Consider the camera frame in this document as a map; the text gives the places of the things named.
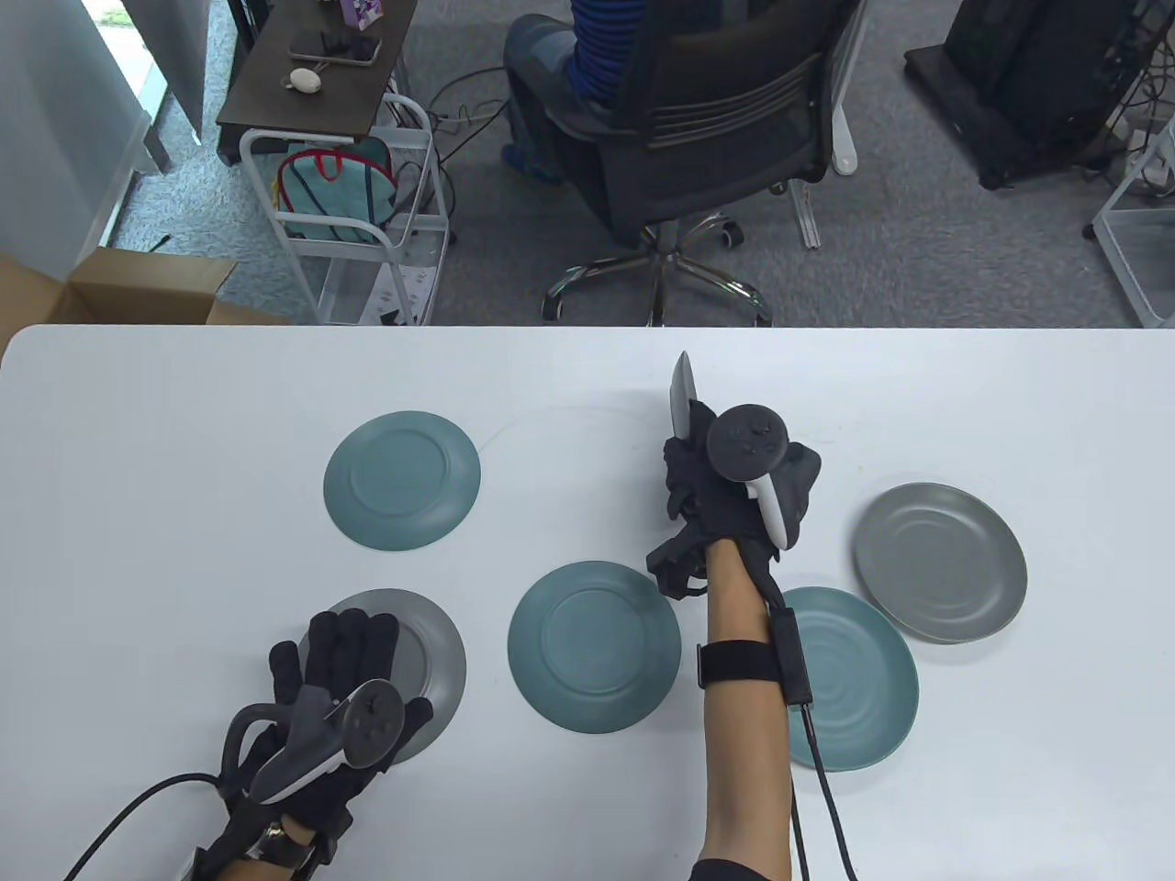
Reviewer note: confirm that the person's left hand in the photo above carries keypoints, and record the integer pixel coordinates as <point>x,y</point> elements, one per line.
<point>344,652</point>

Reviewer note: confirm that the person's right hand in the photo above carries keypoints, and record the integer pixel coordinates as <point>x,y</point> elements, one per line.
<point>702,500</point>

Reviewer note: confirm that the black white controller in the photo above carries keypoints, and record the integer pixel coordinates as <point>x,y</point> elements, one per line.
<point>748,443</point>
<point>372,725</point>

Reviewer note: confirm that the grey rippled plate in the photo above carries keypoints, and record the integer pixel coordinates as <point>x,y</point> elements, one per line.
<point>681,395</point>

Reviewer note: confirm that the teal plate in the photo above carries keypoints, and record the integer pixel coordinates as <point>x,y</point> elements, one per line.
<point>595,647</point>
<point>401,480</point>
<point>863,679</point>

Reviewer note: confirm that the person's right forearm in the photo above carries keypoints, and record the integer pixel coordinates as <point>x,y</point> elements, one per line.
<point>744,780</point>

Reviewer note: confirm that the person's left forearm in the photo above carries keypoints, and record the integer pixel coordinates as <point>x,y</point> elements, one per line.
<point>240,870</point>

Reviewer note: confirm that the black right forearm sensor band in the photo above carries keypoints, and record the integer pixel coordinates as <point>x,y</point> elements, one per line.
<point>734,663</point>

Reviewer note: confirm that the white metal cart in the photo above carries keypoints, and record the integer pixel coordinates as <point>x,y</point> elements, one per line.
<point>353,294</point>

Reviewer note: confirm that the white desk leg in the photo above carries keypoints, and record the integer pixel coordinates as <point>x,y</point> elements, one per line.
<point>844,138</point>

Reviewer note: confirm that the black office chair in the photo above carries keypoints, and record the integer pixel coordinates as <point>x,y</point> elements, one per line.
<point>716,110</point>

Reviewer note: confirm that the cardboard box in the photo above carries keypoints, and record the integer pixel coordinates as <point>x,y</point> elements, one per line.
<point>138,284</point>

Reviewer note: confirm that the teal bag with red trim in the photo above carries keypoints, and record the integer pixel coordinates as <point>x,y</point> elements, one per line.
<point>335,197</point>

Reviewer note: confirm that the black equipment rack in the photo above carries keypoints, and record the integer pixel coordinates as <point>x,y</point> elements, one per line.
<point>1028,73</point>

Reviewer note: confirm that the dark wooden side table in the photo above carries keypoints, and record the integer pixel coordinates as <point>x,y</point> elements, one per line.
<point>275,101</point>

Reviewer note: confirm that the small white round gadget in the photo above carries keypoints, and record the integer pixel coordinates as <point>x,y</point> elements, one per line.
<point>303,81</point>

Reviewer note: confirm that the black smartphone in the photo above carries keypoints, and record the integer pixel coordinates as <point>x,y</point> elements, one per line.
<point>335,48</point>

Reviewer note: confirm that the purple box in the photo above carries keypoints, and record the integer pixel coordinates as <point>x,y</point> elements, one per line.
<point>363,11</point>

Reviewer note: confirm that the grey partition panel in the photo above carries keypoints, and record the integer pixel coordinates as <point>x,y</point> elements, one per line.
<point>174,55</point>

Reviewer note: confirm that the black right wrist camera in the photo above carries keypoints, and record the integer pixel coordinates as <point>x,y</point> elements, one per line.
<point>675,562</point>

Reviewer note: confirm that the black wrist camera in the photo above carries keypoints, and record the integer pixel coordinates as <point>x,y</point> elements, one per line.
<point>675,562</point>
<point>338,826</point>

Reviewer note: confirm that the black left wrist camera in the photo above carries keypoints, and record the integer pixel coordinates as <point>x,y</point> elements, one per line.
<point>338,826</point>

